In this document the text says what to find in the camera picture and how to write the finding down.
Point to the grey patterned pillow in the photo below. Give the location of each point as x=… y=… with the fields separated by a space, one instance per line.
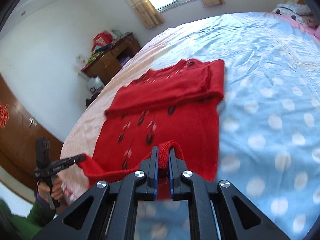
x=301 y=13

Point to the red knitted sweater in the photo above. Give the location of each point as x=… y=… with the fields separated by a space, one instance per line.
x=174 y=107

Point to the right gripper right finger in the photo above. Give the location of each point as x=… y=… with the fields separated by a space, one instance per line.
x=218 y=210

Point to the red gift bag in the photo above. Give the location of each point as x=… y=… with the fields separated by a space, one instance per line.
x=102 y=39

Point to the green cloth on desk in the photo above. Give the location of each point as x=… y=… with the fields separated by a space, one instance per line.
x=94 y=56

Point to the person left hand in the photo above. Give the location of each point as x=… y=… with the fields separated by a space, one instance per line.
x=55 y=192

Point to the white printed paper bag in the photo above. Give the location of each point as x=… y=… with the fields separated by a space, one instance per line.
x=95 y=85

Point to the pink blue dotted bedsheet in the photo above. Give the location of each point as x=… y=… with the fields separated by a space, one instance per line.
x=269 y=118

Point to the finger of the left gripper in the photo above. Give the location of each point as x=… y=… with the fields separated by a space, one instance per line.
x=76 y=159

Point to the white card with picture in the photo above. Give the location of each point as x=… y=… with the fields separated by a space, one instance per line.
x=81 y=60

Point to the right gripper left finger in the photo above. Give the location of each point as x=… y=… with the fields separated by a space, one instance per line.
x=107 y=211

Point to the green sleeve forearm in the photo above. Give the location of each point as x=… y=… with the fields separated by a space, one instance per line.
x=19 y=227

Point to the brown wooden desk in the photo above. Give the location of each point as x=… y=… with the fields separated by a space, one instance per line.
x=114 y=58

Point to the brown wooden wardrobe door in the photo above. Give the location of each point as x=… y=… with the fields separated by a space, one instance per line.
x=18 y=133

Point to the black clothes pile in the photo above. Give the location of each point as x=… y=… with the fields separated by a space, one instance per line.
x=91 y=99

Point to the left beige curtain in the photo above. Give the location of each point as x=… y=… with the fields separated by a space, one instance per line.
x=146 y=12

